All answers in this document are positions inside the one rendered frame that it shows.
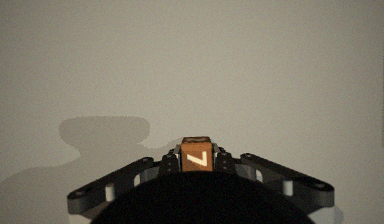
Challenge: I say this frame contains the brown number cube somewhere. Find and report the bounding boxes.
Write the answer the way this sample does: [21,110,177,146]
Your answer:
[181,136,213,172]

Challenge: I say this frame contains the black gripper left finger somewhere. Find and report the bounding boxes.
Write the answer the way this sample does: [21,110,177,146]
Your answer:
[67,144,182,224]

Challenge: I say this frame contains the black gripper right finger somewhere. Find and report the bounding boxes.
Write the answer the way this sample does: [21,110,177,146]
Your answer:
[212,143,335,224]

